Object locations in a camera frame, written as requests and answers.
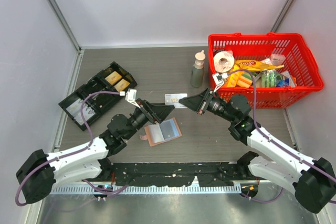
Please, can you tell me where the red shopping basket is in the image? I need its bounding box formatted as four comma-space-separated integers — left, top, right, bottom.
208, 33, 324, 109

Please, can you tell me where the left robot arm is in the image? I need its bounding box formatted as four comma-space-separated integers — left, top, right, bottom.
15, 99, 174, 206

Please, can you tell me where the silver card stack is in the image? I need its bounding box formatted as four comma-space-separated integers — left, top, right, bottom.
66, 99, 83, 117
74, 108, 96, 125

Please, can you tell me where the gold card stack lower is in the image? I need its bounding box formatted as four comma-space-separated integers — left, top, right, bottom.
113, 79, 131, 92

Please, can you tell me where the silver card stack upper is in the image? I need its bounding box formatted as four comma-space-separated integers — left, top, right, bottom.
66, 99, 83, 117

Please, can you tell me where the silver card stack lower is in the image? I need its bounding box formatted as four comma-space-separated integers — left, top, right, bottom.
74, 108, 96, 125

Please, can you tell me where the gold card stack upper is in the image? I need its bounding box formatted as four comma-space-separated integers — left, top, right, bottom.
104, 71, 122, 86

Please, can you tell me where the white small packet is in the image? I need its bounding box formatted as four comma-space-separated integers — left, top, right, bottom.
269, 54, 286, 66

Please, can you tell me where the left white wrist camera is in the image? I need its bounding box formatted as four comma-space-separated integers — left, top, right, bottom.
119, 89, 140, 108

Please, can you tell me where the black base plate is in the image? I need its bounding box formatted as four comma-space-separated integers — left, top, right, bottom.
81, 161, 270, 187

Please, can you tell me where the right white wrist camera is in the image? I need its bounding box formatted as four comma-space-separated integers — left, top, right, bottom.
212, 72, 228, 92

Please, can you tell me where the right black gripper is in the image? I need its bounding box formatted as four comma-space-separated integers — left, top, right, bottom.
180, 86, 237, 123

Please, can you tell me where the black card organizer tray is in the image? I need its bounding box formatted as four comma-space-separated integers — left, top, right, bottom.
59, 62, 138, 131

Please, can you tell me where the green pump bottle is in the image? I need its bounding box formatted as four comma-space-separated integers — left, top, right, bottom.
191, 50, 206, 88

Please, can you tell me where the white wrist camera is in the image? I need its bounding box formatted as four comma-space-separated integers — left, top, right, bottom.
212, 72, 228, 92
119, 89, 140, 108

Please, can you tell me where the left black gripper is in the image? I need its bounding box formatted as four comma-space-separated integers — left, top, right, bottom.
124, 98, 174, 140

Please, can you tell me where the yellow chips bag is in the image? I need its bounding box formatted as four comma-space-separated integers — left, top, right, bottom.
235, 60, 284, 72

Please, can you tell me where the toilet paper roll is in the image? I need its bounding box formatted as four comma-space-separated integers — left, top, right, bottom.
213, 50, 235, 73

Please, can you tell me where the pink card holder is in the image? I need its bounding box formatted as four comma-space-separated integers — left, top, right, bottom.
139, 118, 182, 147

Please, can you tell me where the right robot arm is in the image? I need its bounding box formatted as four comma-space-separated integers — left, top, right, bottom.
179, 89, 335, 214

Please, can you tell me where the gold card stack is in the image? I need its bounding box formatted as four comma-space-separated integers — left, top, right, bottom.
104, 71, 122, 86
113, 79, 131, 92

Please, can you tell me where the blue packaged item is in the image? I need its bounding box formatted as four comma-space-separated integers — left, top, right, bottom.
276, 76, 296, 88

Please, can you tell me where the green packaged item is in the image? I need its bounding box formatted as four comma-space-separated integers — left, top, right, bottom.
261, 70, 277, 88

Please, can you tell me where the yellow green sponge pack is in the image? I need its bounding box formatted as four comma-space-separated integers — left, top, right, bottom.
224, 71, 253, 88

